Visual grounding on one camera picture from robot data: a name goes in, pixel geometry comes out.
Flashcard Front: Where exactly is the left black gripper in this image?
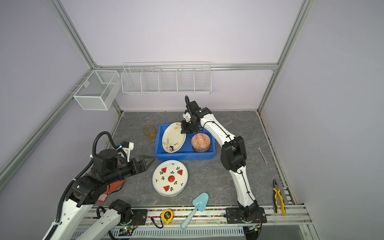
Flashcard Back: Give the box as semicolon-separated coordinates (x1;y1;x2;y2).
106;154;156;184

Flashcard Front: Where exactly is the orange patterned bowl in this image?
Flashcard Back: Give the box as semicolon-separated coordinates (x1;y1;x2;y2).
191;133;211;152

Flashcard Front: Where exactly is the cream floral plate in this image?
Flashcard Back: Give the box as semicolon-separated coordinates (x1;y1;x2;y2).
162;122;187;154

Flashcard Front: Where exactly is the watermelon pattern plate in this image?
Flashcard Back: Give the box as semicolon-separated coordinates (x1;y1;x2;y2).
152;160;189;191

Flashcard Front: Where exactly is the green rimmed bottom plate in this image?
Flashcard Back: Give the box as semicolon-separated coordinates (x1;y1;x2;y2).
156;187;184;197

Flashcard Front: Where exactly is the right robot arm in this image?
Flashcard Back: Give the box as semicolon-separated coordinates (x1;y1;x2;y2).
181;96;267;225

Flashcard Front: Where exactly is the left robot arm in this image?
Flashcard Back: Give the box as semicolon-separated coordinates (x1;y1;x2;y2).
44;131;156;240

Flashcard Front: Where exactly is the blue plastic bin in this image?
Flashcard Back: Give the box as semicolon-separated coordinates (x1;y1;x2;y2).
155;124;216;161

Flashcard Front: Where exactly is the amber glass cup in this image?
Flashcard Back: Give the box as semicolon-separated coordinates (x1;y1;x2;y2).
143;125;157;142

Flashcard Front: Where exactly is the red work glove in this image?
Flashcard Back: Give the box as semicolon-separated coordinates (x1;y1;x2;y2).
98;180;125;203

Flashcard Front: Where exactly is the yellow tape measure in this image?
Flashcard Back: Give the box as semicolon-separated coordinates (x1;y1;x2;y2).
160;209;174;225

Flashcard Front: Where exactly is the teal plastic shovel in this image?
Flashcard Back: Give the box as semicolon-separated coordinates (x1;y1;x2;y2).
181;193;209;230

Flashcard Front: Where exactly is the metal wrench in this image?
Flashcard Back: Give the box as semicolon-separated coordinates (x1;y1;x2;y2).
257;146;269;165

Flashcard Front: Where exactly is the white mesh basket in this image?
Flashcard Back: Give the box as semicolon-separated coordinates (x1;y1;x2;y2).
74;70;122;111

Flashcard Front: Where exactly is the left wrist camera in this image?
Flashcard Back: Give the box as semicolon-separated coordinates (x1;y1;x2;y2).
118;141;134;162

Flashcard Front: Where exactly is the white wire rack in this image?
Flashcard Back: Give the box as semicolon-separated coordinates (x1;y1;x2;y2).
121;62;212;94

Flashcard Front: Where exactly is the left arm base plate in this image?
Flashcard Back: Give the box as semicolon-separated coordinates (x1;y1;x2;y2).
128;209;148;226

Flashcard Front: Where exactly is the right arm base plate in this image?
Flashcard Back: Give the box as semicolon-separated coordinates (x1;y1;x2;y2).
224;207;267;224

